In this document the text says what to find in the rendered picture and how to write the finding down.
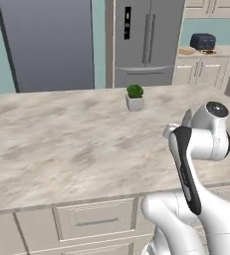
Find grey drawer handle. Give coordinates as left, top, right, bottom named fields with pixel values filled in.
left=75, top=217, right=120, bottom=228

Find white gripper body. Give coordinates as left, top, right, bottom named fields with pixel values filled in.
left=162, top=109, right=194, bottom=140

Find wooden cutting board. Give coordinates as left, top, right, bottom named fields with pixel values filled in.
left=178, top=48, right=197, bottom=56

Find dark blue toaster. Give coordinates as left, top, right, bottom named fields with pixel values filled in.
left=189, top=33, right=217, bottom=51

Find green plant in white pot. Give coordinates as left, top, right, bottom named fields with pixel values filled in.
left=124, top=84, right=145, bottom=113

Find plate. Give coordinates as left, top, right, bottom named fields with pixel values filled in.
left=199, top=49, right=217, bottom=56

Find beige tall fridge panel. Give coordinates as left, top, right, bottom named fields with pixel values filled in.
left=104, top=0, right=116, bottom=90

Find stainless steel fridge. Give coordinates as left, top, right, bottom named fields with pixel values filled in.
left=114, top=0, right=186, bottom=89

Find beige base cupboards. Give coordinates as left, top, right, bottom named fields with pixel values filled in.
left=172, top=54, right=230, bottom=93

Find beige cupboard door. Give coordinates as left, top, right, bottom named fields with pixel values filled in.
left=14, top=207, right=61, bottom=255

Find beige drawer front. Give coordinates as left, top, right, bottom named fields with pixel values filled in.
left=208, top=184, right=230, bottom=204
left=52, top=197, right=138, bottom=242
left=29, top=241, right=134, bottom=255

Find beige wall cupboards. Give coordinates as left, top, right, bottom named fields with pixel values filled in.
left=184, top=0, right=230, bottom=20

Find large grey door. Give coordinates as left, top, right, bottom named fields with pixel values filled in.
left=0, top=0, right=96, bottom=94

